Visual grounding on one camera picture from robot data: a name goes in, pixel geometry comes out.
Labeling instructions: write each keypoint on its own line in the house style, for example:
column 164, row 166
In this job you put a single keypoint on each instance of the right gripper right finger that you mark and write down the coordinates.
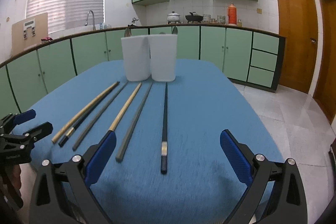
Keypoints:
column 287, row 201

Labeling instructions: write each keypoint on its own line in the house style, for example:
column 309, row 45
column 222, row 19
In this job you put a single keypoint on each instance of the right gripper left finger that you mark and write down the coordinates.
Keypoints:
column 49, row 202

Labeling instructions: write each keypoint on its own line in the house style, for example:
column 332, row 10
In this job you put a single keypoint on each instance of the light wooden chopstick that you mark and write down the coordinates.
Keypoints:
column 124, row 108
column 88, row 106

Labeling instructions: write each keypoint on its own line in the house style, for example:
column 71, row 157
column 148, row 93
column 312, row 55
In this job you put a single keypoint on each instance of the grey chopstick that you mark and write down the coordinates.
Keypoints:
column 96, row 117
column 125, row 142

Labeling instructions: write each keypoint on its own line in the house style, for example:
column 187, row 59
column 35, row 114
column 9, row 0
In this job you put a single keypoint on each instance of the black chopstick silver band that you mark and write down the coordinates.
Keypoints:
column 164, row 136

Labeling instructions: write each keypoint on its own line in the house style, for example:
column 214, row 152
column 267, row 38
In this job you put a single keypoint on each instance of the left hand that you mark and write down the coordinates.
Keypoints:
column 13, row 172

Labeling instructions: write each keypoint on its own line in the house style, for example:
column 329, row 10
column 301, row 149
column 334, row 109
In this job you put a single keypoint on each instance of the blue table mat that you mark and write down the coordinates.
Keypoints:
column 174, row 170

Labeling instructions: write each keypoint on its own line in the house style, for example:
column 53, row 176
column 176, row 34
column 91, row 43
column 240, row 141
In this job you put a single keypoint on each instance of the wooden door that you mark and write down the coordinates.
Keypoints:
column 298, row 23
column 324, row 93

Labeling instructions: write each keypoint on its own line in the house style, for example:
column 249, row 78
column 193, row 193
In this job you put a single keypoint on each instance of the cardboard box with scale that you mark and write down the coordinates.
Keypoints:
column 29, row 33

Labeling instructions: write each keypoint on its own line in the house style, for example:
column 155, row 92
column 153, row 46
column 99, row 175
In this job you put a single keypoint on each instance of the lower green cabinets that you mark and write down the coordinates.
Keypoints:
column 245, row 56

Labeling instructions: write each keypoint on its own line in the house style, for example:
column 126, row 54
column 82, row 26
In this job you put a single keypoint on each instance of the metal spoon in holder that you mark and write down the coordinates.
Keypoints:
column 127, row 32

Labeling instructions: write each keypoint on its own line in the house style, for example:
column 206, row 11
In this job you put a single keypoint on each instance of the white double utensil holder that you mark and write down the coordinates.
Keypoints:
column 150, row 56

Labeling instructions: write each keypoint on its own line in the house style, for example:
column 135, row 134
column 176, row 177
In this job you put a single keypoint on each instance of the orange thermos bottle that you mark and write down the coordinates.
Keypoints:
column 232, row 14

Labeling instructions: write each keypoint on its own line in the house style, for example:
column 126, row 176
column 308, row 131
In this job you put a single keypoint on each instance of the black wok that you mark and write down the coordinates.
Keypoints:
column 193, row 17

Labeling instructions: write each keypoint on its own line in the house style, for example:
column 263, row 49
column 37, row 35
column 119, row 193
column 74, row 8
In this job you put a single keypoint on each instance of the white cooking pot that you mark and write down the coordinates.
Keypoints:
column 173, row 18

